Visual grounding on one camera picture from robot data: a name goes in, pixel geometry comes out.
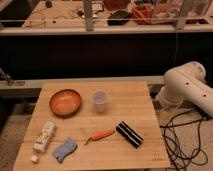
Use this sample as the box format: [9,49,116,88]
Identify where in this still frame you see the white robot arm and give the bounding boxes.
[156,61,213,117]

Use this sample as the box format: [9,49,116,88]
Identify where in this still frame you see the orange wooden bowl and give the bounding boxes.
[49,89,81,117]

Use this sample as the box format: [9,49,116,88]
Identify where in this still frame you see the wooden board table top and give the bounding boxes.
[13,81,170,171]

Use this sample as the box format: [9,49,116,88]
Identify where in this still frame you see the orange toy carrot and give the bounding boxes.
[85,129,114,144]

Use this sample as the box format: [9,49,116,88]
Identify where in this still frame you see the black cloth item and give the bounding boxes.
[107,10,131,26]

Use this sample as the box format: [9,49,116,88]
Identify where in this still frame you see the white toothpaste tube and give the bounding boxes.
[31,121,56,163]

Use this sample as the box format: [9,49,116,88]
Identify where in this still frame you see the orange crate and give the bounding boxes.
[131,5,152,25]

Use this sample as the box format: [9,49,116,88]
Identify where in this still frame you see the grey metal post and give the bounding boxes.
[83,0,93,31]

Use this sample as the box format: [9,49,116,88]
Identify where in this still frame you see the black floor cables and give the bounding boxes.
[160,108,210,171]

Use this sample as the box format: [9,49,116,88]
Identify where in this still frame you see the metal clamp bracket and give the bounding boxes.
[0,68,25,86]

